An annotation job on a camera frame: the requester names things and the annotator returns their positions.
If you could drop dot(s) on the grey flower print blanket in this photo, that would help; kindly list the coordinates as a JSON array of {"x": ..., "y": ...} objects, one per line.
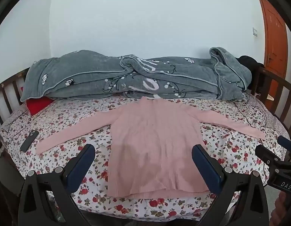
[{"x": 93, "y": 75}]

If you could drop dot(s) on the red pillow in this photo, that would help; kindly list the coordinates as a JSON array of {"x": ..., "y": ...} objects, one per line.
[{"x": 38, "y": 106}]

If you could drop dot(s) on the black phone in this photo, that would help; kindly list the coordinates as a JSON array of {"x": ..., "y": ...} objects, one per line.
[{"x": 29, "y": 141}]

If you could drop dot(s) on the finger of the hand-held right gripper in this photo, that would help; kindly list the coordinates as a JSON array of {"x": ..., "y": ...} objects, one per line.
[
  {"x": 265, "y": 154},
  {"x": 286, "y": 142}
]

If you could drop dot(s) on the white wall switch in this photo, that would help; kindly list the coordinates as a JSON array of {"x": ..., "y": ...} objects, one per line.
[{"x": 255, "y": 32}]

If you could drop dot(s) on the brown wooden bed rail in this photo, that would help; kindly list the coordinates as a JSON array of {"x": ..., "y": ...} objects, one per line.
[
  {"x": 6, "y": 91},
  {"x": 277, "y": 91}
]

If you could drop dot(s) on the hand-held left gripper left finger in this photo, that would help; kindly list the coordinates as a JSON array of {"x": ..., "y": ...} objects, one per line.
[{"x": 83, "y": 163}]

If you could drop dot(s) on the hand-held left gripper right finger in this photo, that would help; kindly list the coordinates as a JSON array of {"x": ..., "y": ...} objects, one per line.
[{"x": 205, "y": 164}]

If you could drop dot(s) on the orange wooden door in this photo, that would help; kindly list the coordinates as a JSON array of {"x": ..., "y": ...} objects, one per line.
[{"x": 275, "y": 33}]

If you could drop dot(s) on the pink knit sweater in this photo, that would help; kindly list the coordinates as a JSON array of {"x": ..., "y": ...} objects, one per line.
[{"x": 154, "y": 146}]

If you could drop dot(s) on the black garment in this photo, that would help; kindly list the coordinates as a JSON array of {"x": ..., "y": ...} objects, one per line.
[{"x": 249, "y": 63}]

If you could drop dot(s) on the person's right hand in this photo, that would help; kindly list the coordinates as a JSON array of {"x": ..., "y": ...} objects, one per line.
[{"x": 279, "y": 207}]

